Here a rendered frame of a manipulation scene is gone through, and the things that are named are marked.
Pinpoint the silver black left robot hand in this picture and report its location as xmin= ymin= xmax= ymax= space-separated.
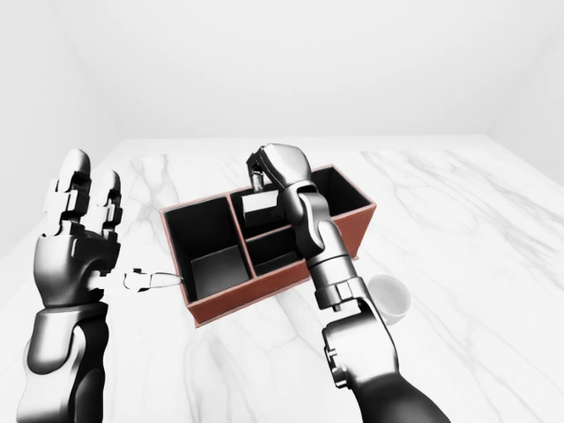
xmin=33 ymin=148 xmax=183 ymax=309

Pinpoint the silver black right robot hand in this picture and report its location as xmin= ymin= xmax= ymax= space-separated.
xmin=245 ymin=142 xmax=314 ymax=193

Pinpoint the white book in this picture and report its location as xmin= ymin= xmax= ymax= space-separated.
xmin=241 ymin=189 xmax=283 ymax=227

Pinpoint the red-brown desk caddy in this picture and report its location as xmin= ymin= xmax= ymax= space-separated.
xmin=159 ymin=163 xmax=378 ymax=329

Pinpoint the white mug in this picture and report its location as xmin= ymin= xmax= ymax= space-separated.
xmin=367 ymin=273 xmax=412 ymax=327

